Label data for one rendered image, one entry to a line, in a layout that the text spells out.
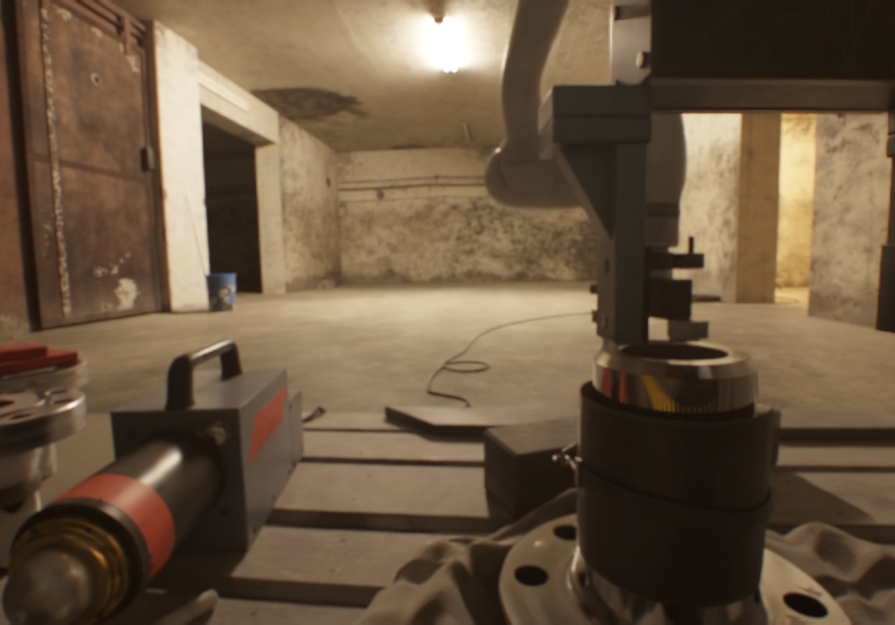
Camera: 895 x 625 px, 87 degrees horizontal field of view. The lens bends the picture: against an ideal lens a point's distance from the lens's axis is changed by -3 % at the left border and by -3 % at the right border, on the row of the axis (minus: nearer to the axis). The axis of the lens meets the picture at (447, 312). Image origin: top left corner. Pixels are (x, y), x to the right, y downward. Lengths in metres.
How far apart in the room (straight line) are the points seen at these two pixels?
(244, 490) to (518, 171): 0.54
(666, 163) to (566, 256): 10.22
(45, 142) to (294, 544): 4.59
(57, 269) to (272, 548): 4.41
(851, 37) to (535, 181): 0.52
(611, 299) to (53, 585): 0.39
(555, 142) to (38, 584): 0.41
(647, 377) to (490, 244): 10.48
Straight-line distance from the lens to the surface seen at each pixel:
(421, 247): 10.93
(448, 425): 0.91
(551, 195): 0.74
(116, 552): 0.46
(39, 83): 5.11
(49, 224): 4.90
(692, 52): 0.22
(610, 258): 0.21
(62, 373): 1.28
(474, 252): 10.80
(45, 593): 0.44
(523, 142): 0.72
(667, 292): 0.67
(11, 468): 0.98
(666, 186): 0.69
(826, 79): 0.24
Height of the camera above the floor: 0.46
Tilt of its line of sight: 6 degrees down
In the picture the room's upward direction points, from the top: 1 degrees counter-clockwise
